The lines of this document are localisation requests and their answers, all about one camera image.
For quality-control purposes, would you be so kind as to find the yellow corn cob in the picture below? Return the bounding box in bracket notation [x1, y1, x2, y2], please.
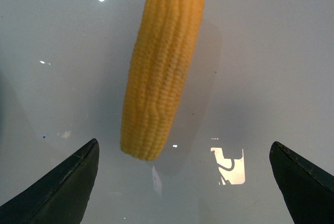
[120, 0, 205, 161]

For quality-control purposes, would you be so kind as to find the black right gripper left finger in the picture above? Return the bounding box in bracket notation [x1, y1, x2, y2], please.
[1, 139, 99, 223]

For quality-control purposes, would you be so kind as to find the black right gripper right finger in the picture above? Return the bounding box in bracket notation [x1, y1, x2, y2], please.
[269, 142, 333, 223]

